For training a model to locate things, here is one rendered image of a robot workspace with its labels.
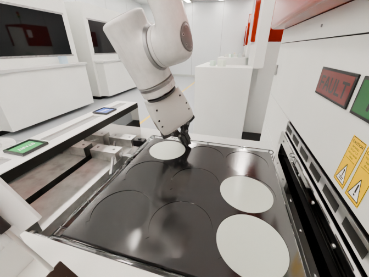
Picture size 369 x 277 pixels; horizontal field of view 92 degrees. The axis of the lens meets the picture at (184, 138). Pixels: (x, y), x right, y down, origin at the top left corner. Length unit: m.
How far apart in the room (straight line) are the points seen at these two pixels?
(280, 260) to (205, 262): 0.10
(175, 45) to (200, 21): 8.07
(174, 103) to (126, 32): 0.17
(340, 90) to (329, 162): 0.11
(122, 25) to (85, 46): 4.58
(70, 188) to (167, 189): 0.22
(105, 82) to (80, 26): 1.18
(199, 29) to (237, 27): 1.46
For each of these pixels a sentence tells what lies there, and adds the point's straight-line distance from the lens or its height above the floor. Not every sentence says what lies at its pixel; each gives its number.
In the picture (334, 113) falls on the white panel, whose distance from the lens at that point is 0.37.
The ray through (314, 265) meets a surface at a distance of 0.37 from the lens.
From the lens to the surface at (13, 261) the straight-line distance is 0.25.
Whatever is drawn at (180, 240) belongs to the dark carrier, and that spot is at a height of 0.90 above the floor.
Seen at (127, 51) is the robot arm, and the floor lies 1.15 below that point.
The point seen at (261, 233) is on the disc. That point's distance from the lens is 0.33.
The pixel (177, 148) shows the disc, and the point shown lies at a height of 0.90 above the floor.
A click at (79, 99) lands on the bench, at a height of 0.23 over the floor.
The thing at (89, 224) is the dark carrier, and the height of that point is 0.90.
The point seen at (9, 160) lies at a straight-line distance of 0.49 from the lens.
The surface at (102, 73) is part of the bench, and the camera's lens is 4.89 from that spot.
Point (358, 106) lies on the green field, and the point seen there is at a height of 1.09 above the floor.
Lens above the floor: 1.15
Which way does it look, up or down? 27 degrees down
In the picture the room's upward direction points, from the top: straight up
